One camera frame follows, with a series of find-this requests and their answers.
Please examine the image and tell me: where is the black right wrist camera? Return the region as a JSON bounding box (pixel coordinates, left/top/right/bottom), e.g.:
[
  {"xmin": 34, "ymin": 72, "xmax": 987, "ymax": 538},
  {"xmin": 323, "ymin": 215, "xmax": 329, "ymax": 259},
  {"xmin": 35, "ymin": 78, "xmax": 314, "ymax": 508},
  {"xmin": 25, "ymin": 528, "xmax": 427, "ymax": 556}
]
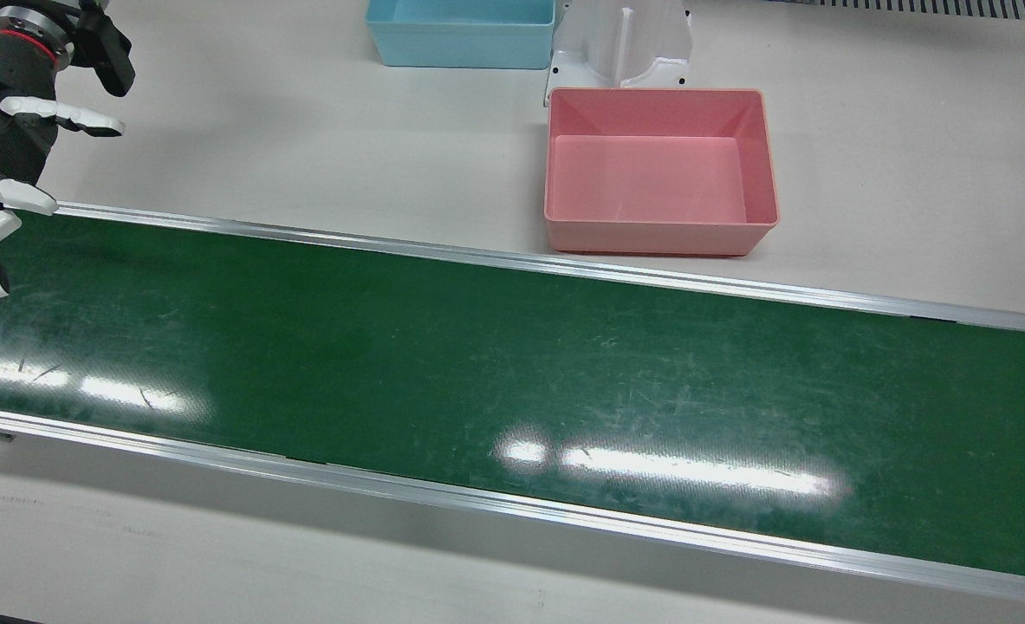
[{"xmin": 68, "ymin": 0, "xmax": 136, "ymax": 98}]

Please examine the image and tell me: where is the white pedestal column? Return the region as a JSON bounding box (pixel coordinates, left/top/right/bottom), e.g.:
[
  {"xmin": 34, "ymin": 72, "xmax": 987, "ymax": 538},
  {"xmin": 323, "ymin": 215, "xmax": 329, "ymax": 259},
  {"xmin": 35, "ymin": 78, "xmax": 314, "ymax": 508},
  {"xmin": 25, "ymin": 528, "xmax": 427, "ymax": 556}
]
[{"xmin": 543, "ymin": 0, "xmax": 695, "ymax": 107}]

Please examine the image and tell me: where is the pink plastic box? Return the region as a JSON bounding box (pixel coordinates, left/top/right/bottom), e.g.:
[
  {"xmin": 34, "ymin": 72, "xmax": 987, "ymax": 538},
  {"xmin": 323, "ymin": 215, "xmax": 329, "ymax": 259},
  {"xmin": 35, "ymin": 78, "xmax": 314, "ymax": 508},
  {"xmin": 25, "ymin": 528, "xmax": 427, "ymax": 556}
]
[{"xmin": 543, "ymin": 87, "xmax": 780, "ymax": 257}]

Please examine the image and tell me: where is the black ribbed grille panel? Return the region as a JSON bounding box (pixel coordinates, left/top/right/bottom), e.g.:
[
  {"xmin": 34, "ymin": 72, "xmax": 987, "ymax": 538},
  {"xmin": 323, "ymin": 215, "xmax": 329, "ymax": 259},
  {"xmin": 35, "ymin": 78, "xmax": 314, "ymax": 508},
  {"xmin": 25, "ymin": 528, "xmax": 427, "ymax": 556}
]
[{"xmin": 772, "ymin": 0, "xmax": 1025, "ymax": 23}]

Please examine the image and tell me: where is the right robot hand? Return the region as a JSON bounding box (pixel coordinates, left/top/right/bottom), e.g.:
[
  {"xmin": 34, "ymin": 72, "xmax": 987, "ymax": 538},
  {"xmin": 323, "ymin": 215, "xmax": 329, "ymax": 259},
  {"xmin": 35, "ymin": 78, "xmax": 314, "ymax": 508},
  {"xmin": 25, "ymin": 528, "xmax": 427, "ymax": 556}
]
[{"xmin": 0, "ymin": 29, "xmax": 127, "ymax": 302}]

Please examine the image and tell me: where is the light blue plastic box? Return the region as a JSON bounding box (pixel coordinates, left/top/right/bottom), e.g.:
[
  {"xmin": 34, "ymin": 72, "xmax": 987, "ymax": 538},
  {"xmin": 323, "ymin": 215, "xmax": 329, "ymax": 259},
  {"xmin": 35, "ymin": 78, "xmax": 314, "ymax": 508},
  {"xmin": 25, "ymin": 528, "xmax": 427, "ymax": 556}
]
[{"xmin": 365, "ymin": 0, "xmax": 558, "ymax": 70}]

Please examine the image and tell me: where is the green conveyor belt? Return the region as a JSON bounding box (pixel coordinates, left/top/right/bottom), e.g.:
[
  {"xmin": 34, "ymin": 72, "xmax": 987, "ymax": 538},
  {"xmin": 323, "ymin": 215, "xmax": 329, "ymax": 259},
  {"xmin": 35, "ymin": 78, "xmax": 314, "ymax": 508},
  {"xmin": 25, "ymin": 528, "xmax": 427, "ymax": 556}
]
[{"xmin": 0, "ymin": 201, "xmax": 1025, "ymax": 608}]

